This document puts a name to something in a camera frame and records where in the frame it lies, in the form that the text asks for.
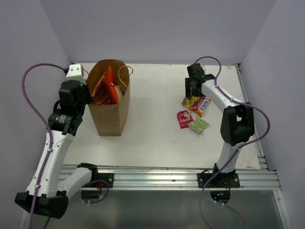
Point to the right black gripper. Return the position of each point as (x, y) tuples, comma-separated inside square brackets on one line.
[(189, 92)]

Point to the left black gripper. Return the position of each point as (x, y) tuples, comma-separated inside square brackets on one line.
[(89, 98)]

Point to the colourful fruit candy packet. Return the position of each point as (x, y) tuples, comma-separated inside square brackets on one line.
[(196, 104)]

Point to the orange Kettle chips bag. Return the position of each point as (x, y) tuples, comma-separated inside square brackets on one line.
[(100, 93)]

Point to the small pink candy packet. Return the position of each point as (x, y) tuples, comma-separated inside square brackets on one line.
[(184, 119)]

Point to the small green candy packet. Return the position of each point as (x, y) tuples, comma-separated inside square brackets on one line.
[(198, 125)]

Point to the cassava chips bag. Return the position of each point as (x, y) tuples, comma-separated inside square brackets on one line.
[(110, 84)]

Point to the brown paper bag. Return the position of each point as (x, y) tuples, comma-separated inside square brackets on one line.
[(110, 120)]

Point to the pink silver chips bag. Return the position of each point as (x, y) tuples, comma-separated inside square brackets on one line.
[(104, 102)]

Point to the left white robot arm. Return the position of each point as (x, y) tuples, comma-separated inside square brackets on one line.
[(45, 195)]

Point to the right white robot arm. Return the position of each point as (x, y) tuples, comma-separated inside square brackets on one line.
[(237, 126)]

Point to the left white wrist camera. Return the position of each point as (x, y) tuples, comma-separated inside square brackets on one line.
[(75, 72)]

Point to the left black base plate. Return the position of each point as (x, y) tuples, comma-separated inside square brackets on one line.
[(99, 180)]

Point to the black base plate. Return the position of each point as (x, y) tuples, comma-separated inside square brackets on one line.
[(222, 180), (99, 180)]

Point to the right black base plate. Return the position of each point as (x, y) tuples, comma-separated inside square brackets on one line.
[(222, 180)]

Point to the aluminium extrusion rail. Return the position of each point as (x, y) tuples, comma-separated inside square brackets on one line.
[(160, 178)]

